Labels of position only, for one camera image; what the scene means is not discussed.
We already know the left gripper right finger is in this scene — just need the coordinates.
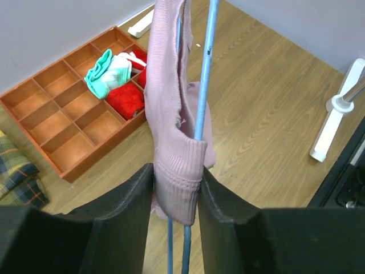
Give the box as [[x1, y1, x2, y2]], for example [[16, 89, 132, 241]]
[[198, 170, 364, 273]]

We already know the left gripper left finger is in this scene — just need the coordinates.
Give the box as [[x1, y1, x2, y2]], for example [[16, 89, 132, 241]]
[[1, 163, 154, 273]]

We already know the mauve tank top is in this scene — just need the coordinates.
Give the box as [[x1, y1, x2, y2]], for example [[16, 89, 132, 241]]
[[144, 1, 216, 225]]

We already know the blue wire hanger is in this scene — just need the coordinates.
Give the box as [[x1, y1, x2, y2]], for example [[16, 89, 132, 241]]
[[167, 0, 219, 274]]

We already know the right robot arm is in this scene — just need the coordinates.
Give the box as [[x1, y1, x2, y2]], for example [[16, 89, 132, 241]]
[[308, 121, 364, 209]]

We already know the yellow plaid shirt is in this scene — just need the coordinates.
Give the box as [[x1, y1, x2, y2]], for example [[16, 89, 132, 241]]
[[1, 132, 50, 208]]

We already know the orange compartment tray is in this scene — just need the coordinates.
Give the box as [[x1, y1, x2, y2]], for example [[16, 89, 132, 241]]
[[1, 27, 146, 182]]

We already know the red rolled cloth left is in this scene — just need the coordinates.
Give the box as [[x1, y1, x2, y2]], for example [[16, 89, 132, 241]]
[[106, 82, 144, 120]]

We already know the red rolled cloth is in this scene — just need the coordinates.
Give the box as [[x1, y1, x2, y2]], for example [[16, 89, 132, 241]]
[[106, 82, 144, 120], [137, 67, 147, 89]]

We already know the red rolled cloth right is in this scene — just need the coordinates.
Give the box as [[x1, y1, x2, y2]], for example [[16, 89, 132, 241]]
[[137, 67, 147, 89]]

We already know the teal white sock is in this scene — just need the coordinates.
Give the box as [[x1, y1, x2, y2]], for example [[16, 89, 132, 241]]
[[84, 49, 132, 99]]

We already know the red white striped sock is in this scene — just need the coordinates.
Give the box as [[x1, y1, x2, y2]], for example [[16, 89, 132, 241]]
[[118, 51, 147, 74]]

